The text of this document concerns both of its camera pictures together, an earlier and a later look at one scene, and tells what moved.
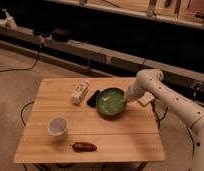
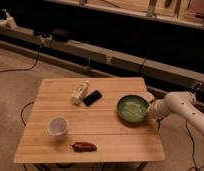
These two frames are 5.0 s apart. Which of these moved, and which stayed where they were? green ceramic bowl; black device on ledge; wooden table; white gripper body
Moved: green ceramic bowl; white gripper body
Stayed: wooden table; black device on ledge
